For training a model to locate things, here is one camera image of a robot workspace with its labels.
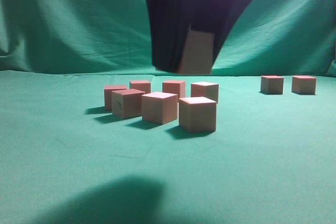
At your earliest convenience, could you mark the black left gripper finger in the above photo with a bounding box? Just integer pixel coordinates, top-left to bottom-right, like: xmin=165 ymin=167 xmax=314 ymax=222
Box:
xmin=146 ymin=0 xmax=190 ymax=72

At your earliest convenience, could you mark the pink wooden cube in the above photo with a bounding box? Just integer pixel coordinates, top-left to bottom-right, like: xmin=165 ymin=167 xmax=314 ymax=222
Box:
xmin=130 ymin=80 xmax=151 ymax=94
xmin=178 ymin=97 xmax=217 ymax=133
xmin=104 ymin=85 xmax=128 ymax=111
xmin=260 ymin=76 xmax=284 ymax=95
xmin=142 ymin=92 xmax=178 ymax=124
xmin=178 ymin=30 xmax=214 ymax=76
xmin=162 ymin=80 xmax=186 ymax=98
xmin=111 ymin=89 xmax=145 ymax=119
xmin=291 ymin=76 xmax=317 ymax=95
xmin=191 ymin=81 xmax=219 ymax=103

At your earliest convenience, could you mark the green cloth backdrop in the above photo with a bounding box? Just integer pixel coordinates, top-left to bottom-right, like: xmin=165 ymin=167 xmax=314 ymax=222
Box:
xmin=1 ymin=0 xmax=335 ymax=77

